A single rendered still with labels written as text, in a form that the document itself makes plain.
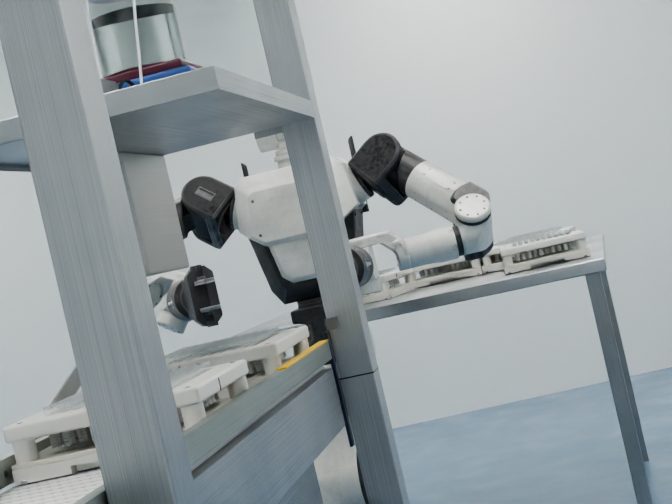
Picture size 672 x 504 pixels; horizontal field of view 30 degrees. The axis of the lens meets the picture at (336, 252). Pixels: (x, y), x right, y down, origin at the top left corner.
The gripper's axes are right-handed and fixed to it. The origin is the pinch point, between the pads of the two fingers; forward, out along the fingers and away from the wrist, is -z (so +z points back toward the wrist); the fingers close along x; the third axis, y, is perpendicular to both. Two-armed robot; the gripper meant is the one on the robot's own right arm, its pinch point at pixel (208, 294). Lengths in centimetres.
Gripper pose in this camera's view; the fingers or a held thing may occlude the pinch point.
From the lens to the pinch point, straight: 248.7
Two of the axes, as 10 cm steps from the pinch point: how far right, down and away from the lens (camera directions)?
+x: 2.3, 9.7, -0.1
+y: -9.1, 2.1, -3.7
